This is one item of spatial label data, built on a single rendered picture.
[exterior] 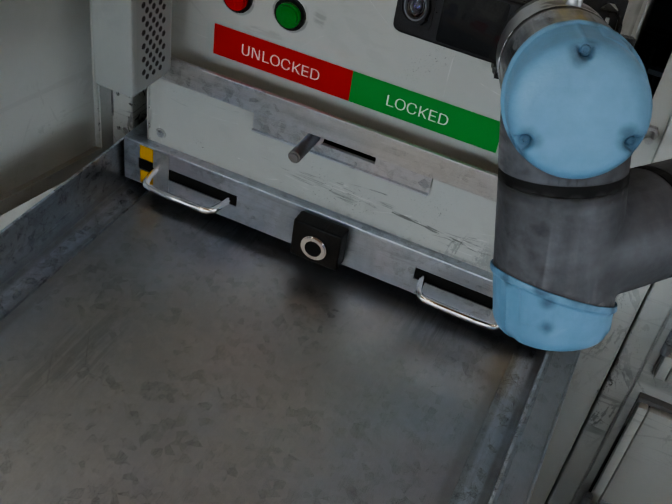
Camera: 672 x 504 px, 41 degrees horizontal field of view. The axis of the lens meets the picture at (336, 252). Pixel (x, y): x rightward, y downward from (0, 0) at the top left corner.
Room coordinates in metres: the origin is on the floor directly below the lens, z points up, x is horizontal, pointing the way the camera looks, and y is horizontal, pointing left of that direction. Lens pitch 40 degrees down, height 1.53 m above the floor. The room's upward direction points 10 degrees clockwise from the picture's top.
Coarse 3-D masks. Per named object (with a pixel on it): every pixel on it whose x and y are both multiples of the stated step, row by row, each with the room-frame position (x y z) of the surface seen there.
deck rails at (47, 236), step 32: (96, 160) 0.84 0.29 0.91; (64, 192) 0.78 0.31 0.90; (96, 192) 0.83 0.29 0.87; (128, 192) 0.87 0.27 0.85; (32, 224) 0.73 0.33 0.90; (64, 224) 0.78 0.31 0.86; (96, 224) 0.80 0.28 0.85; (0, 256) 0.68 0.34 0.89; (32, 256) 0.72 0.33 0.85; (64, 256) 0.74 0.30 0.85; (0, 288) 0.67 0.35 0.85; (32, 288) 0.68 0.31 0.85; (0, 320) 0.63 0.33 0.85; (544, 352) 0.72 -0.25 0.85; (512, 384) 0.66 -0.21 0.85; (512, 416) 0.62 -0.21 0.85; (480, 448) 0.57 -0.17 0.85; (512, 448) 0.52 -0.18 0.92; (480, 480) 0.53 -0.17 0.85
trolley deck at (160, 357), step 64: (128, 256) 0.76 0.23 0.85; (192, 256) 0.78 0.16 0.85; (256, 256) 0.80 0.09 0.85; (64, 320) 0.64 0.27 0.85; (128, 320) 0.66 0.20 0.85; (192, 320) 0.68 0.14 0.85; (256, 320) 0.69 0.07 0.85; (320, 320) 0.71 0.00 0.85; (384, 320) 0.73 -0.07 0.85; (448, 320) 0.74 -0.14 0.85; (0, 384) 0.55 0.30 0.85; (64, 384) 0.56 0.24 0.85; (128, 384) 0.57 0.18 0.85; (192, 384) 0.59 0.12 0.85; (256, 384) 0.60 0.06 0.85; (320, 384) 0.62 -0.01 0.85; (384, 384) 0.63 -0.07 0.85; (448, 384) 0.65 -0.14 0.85; (0, 448) 0.48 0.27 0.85; (64, 448) 0.49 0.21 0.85; (128, 448) 0.50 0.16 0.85; (192, 448) 0.51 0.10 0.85; (256, 448) 0.52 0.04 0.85; (320, 448) 0.54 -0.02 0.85; (384, 448) 0.55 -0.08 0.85; (448, 448) 0.56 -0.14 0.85
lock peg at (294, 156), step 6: (306, 132) 0.81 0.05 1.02; (306, 138) 0.79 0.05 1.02; (312, 138) 0.80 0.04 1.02; (318, 138) 0.80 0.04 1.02; (300, 144) 0.78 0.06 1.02; (306, 144) 0.78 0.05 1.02; (312, 144) 0.79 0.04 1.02; (318, 144) 0.81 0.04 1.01; (294, 150) 0.77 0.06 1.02; (300, 150) 0.77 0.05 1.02; (306, 150) 0.78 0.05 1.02; (288, 156) 0.77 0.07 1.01; (294, 156) 0.76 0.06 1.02; (300, 156) 0.76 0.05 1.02; (294, 162) 0.76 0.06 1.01
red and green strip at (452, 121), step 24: (216, 24) 0.86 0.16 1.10; (216, 48) 0.86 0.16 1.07; (240, 48) 0.85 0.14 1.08; (264, 48) 0.84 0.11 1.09; (288, 48) 0.83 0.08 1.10; (288, 72) 0.83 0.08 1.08; (312, 72) 0.82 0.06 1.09; (336, 72) 0.81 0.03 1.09; (336, 96) 0.81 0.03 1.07; (360, 96) 0.80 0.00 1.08; (384, 96) 0.79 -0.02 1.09; (408, 96) 0.79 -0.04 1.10; (408, 120) 0.78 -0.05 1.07; (432, 120) 0.78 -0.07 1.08; (456, 120) 0.77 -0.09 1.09; (480, 120) 0.76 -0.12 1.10; (480, 144) 0.76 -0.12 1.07
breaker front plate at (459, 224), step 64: (192, 0) 0.87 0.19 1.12; (256, 0) 0.84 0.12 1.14; (320, 0) 0.82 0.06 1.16; (384, 0) 0.80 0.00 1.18; (640, 0) 0.73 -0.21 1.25; (384, 64) 0.80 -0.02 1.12; (448, 64) 0.78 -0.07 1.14; (192, 128) 0.86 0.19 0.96; (256, 128) 0.84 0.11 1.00; (384, 128) 0.79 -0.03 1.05; (320, 192) 0.81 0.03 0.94; (384, 192) 0.79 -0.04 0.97; (448, 192) 0.77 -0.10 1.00
